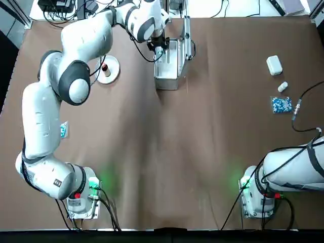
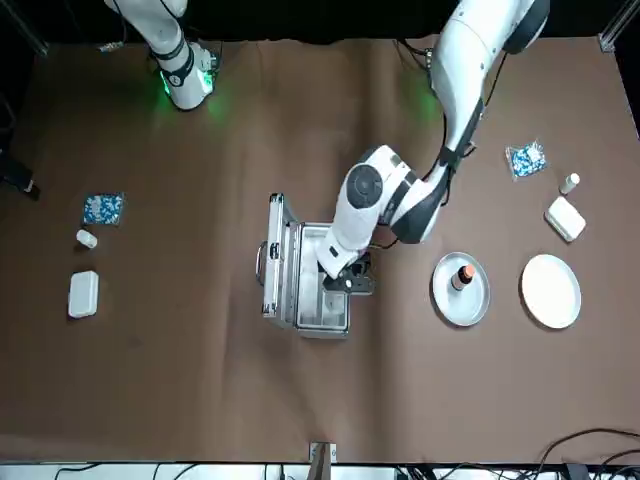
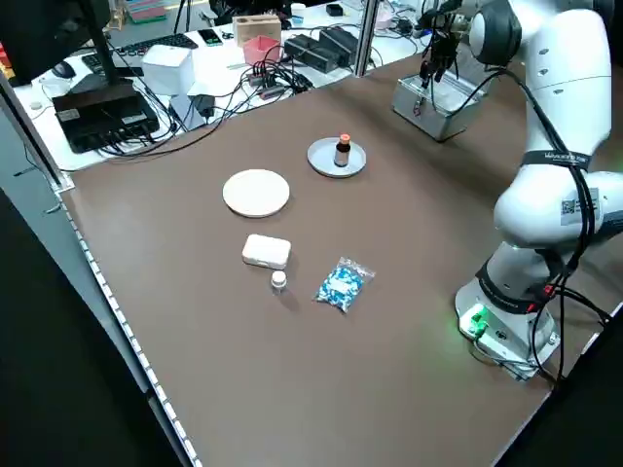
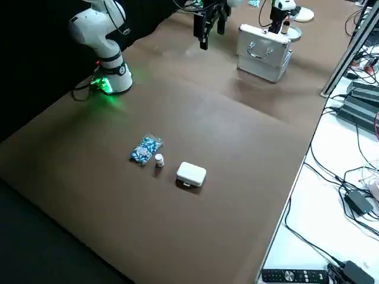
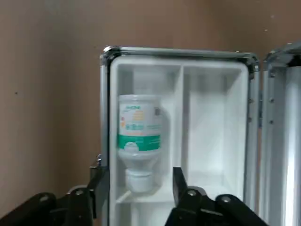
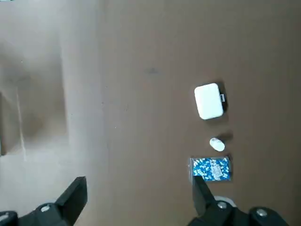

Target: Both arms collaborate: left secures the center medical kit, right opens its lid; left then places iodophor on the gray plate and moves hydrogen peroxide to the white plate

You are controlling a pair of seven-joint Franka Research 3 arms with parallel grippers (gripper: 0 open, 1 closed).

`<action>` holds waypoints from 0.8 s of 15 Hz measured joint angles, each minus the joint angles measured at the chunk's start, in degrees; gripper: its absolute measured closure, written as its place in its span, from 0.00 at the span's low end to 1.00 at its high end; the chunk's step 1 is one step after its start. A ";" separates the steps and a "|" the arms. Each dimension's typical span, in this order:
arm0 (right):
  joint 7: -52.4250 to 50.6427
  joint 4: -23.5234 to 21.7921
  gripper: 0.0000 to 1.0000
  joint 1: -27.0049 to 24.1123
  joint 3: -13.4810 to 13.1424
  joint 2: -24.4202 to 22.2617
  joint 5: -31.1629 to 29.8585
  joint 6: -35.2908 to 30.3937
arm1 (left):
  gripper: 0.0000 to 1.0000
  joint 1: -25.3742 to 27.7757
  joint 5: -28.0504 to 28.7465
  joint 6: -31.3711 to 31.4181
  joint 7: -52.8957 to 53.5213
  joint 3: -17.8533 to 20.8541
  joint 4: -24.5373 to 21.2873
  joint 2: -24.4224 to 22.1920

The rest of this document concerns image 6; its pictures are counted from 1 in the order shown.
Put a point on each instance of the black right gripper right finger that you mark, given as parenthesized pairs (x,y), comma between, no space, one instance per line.
(202,200)

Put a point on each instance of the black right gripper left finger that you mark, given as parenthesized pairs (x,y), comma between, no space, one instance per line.
(70,200)

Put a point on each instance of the silver aluminium medical kit case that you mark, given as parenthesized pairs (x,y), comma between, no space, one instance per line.
(2,122)

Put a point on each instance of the blue capsule bag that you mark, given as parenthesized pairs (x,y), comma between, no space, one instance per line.
(211,169)

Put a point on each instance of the small white pill bottle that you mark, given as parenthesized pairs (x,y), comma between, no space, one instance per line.
(217,144)

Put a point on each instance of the white plastic box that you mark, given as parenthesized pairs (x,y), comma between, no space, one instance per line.
(209,101)

